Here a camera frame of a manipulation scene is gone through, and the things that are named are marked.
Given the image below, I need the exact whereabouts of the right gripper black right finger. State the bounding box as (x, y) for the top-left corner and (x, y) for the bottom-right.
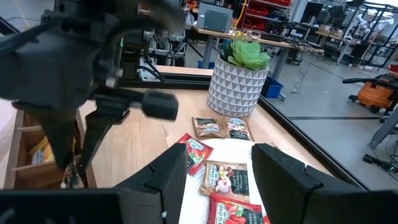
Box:
(251, 142), (323, 224)

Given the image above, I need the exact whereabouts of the wooden desk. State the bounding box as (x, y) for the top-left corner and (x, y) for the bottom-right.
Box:
(192, 26), (325, 78)

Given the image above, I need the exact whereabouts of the red strawberry tea packet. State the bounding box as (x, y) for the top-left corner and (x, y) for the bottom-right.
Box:
(206, 192), (271, 224)
(177, 133), (215, 177)

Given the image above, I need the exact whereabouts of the grey equipment box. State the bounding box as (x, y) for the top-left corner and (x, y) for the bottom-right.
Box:
(196, 2), (234, 34)

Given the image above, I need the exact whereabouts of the white round placemat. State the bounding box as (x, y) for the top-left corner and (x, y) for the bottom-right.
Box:
(172, 138), (271, 224)

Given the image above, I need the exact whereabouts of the orange shop vacuum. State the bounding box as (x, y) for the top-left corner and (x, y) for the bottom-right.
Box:
(341, 73), (398, 114)

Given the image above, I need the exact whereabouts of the orange mango tea packet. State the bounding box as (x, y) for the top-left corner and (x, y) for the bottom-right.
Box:
(29, 136), (57, 166)

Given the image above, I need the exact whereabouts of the blue bin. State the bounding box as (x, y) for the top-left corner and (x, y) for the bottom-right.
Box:
(261, 76), (284, 100)

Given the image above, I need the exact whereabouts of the wooden three-compartment tray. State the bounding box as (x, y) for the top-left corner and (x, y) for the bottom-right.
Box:
(2, 108), (97, 190)

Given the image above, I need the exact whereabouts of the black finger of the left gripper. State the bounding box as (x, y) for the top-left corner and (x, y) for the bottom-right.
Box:
(79, 103), (132, 171)
(24, 107), (78, 171)

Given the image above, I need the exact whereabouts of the red storage shelf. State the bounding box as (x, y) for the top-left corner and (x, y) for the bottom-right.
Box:
(241, 0), (293, 30)

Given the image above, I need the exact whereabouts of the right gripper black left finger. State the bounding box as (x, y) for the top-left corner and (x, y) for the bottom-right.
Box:
(113, 142), (189, 224)

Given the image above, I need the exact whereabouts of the succulent in patterned white pot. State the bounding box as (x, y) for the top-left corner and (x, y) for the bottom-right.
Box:
(206, 29), (271, 118)

